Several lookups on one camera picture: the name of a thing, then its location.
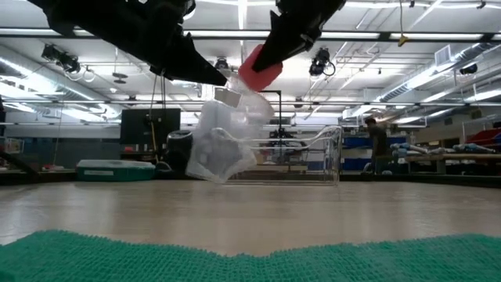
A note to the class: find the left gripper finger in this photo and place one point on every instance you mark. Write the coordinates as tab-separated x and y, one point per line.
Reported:
184	66

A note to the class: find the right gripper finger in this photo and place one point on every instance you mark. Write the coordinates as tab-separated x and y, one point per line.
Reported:
285	43

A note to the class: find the pink elastic bandage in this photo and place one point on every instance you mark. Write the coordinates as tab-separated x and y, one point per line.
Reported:
262	78

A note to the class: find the clear plastic bag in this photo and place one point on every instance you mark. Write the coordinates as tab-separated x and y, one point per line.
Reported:
223	141

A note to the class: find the clear plastic bin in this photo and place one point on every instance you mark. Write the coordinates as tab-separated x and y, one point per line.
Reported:
329	156

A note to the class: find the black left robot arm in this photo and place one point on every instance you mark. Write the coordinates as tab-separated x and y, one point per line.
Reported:
66	15

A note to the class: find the green elastic bandage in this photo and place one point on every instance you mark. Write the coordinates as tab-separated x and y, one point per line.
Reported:
250	270

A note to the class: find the black background robot rig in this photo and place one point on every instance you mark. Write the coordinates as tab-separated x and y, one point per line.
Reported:
280	113

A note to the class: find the black monitor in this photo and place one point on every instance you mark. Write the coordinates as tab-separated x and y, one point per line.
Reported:
137	125

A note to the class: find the yellow hanging hook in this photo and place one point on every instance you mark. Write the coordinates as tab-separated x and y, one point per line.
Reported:
402	39

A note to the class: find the blue storage bin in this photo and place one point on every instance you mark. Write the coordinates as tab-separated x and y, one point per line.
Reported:
352	142
348	164

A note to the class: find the teal printed box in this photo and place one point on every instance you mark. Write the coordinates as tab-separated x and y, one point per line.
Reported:
115	172

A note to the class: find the person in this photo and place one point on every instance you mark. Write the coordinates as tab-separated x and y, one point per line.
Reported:
377	141

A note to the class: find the wooden workbench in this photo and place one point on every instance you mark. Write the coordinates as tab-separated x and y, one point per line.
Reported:
462	156

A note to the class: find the red storage bin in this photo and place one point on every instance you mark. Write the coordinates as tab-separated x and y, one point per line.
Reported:
483	137

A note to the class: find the black ceiling camera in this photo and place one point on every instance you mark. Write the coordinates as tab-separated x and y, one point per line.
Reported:
468	69
66	60
221	64
318	62

